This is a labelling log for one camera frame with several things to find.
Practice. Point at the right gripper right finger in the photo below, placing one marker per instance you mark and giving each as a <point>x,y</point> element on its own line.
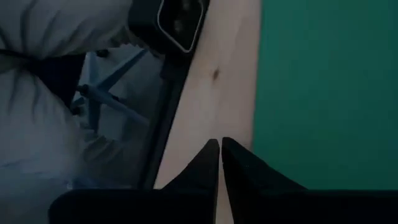
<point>280,208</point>

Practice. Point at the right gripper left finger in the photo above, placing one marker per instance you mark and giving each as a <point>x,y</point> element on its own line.
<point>140,208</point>

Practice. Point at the green paper sheet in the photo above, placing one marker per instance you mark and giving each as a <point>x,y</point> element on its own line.
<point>326,93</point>

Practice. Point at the office chair star base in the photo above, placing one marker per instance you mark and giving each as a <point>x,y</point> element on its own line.
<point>109,99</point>

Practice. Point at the person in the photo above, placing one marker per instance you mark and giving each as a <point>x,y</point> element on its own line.
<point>46,25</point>

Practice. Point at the black camera silver trim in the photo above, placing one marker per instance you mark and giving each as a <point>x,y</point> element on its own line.
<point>174,21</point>

